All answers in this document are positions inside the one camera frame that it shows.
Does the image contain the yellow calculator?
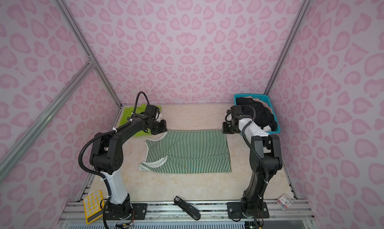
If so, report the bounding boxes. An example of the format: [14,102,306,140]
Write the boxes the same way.
[83,190,104,225]

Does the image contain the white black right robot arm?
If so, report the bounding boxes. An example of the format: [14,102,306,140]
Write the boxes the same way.
[223,118,283,220]

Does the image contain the black garment in basket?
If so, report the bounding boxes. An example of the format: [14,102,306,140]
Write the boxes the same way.
[236,97,278,132]

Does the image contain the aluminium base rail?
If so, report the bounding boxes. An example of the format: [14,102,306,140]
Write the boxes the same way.
[56,198,319,229]

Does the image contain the lime green shorts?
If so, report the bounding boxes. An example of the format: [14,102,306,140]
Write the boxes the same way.
[119,104,162,137]

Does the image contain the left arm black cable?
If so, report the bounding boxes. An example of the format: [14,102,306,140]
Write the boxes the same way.
[77,91,151,200]

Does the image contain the black stapler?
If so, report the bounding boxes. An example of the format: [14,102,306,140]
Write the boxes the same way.
[174,196,201,221]

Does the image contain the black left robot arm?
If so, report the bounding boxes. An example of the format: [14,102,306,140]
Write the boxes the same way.
[90,115,168,218]

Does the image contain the green white striped shirt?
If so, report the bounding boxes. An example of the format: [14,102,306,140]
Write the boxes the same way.
[139,130,232,174]

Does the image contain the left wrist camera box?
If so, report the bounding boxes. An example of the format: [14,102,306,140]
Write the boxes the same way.
[144,104,161,120]

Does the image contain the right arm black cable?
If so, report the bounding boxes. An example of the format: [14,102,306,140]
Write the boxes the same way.
[241,104,270,185]

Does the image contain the aluminium frame corner post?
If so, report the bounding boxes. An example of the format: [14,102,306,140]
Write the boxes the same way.
[1,0,123,182]

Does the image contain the small white red box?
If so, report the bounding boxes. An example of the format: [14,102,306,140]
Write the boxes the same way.
[277,194,292,210]

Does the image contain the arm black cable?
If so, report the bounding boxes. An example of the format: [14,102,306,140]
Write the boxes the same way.
[77,91,151,200]
[241,104,270,185]

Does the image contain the teal plastic laundry basket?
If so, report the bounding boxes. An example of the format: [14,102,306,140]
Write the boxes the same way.
[234,94,281,134]

